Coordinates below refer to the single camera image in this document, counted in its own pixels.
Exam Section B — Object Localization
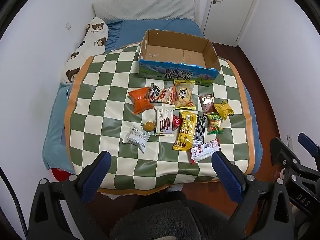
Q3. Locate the round yellow jelly cup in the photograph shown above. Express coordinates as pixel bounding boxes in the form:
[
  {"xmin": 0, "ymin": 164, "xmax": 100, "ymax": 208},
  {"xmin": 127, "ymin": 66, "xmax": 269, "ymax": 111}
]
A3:
[{"xmin": 142, "ymin": 121, "xmax": 156, "ymax": 133}]

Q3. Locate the black snack bag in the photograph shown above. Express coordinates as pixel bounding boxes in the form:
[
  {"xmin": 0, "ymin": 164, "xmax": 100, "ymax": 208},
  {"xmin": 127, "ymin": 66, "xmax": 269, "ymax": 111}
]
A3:
[{"xmin": 193, "ymin": 115, "xmax": 206, "ymax": 147}]

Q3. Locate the green snack packet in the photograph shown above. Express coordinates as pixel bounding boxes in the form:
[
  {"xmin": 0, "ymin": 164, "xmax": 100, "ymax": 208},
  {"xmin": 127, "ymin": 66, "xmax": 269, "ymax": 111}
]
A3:
[{"xmin": 207, "ymin": 113, "xmax": 223, "ymax": 134}]

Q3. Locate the white silver snack packet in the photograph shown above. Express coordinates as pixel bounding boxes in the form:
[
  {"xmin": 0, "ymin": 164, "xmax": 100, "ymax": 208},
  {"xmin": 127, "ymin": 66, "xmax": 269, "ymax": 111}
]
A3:
[{"xmin": 122, "ymin": 125, "xmax": 151, "ymax": 153}]

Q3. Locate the yellow cookie bag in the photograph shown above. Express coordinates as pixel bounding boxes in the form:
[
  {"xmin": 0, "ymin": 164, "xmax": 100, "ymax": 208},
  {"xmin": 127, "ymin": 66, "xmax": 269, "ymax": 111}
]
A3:
[{"xmin": 174, "ymin": 80, "xmax": 196, "ymax": 110}]

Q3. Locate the cardboard milk box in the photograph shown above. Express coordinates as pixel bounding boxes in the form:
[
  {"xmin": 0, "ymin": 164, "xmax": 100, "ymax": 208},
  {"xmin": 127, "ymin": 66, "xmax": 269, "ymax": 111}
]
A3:
[{"xmin": 138, "ymin": 29, "xmax": 221, "ymax": 87}]

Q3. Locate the blue bed sheet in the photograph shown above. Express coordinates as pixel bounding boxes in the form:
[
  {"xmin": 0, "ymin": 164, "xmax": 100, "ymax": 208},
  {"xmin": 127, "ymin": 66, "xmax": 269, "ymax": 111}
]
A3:
[{"xmin": 42, "ymin": 19, "xmax": 263, "ymax": 173}]

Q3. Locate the long yellow snack bag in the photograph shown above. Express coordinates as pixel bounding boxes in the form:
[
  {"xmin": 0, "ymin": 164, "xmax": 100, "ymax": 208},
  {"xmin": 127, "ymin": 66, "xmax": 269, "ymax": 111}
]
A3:
[{"xmin": 172, "ymin": 111, "xmax": 197, "ymax": 151}]

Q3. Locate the panda snack bag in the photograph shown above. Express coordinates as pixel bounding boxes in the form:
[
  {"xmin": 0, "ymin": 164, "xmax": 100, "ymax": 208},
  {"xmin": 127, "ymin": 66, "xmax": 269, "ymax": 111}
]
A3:
[{"xmin": 147, "ymin": 83, "xmax": 176, "ymax": 105}]

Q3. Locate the white door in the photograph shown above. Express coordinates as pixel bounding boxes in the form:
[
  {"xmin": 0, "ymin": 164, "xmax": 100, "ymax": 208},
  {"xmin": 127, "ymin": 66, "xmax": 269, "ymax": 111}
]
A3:
[{"xmin": 201, "ymin": 0, "xmax": 256, "ymax": 47}]

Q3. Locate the small yellow snack packet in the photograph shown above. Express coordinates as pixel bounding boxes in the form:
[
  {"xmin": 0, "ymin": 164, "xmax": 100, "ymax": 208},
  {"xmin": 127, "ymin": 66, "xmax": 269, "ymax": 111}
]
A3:
[{"xmin": 214, "ymin": 100, "xmax": 234, "ymax": 121}]

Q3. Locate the orange snack bag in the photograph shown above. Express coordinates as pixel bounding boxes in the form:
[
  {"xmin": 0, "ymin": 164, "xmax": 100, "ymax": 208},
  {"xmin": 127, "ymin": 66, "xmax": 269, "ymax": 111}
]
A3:
[{"xmin": 128, "ymin": 87, "xmax": 154, "ymax": 115}]

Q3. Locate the small red snack packet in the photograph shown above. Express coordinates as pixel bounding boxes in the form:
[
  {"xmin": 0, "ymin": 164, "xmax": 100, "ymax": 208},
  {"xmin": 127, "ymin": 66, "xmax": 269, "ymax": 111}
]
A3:
[{"xmin": 172, "ymin": 115, "xmax": 182, "ymax": 131}]

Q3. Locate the brown snack packet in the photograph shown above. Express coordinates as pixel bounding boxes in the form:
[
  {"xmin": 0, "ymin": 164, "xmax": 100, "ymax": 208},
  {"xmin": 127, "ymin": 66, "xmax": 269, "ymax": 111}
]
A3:
[{"xmin": 199, "ymin": 94, "xmax": 215, "ymax": 115}]

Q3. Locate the black cable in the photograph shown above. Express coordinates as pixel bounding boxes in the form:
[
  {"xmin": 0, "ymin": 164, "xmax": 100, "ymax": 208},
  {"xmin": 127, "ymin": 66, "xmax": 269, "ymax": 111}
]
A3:
[{"xmin": 0, "ymin": 166, "xmax": 29, "ymax": 240}]

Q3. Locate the white chocolate biscuit pack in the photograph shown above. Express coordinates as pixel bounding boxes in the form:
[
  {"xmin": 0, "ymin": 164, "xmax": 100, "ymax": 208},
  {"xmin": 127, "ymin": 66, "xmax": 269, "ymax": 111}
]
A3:
[{"xmin": 155, "ymin": 106, "xmax": 174, "ymax": 136}]

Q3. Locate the red white snack pack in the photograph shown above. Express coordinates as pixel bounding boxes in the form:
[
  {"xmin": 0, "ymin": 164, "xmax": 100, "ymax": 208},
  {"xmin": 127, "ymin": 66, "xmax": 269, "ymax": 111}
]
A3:
[{"xmin": 190, "ymin": 139, "xmax": 220, "ymax": 164}]

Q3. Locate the green white checkered mat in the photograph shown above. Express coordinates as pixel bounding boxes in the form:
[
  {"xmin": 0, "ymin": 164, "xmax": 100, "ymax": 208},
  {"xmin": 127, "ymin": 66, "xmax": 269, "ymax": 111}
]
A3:
[{"xmin": 65, "ymin": 43, "xmax": 259, "ymax": 194}]

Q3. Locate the red object under bed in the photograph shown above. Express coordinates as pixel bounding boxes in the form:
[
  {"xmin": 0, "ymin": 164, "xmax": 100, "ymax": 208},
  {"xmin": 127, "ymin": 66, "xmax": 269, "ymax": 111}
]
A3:
[{"xmin": 50, "ymin": 168, "xmax": 71, "ymax": 182}]

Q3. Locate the wall socket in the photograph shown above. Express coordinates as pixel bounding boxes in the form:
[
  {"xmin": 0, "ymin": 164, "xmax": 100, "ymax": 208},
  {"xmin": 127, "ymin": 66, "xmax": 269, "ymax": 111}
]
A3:
[{"xmin": 286, "ymin": 134, "xmax": 293, "ymax": 149}]

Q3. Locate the bear print pillow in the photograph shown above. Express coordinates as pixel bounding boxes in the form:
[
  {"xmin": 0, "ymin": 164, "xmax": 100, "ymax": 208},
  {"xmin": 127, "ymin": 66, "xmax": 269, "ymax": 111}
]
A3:
[{"xmin": 61, "ymin": 17, "xmax": 108, "ymax": 85}]

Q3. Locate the white textured pillow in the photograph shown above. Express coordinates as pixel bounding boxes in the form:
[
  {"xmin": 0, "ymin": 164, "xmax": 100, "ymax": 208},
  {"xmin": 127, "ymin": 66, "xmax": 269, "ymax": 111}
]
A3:
[{"xmin": 92, "ymin": 0, "xmax": 199, "ymax": 22}]

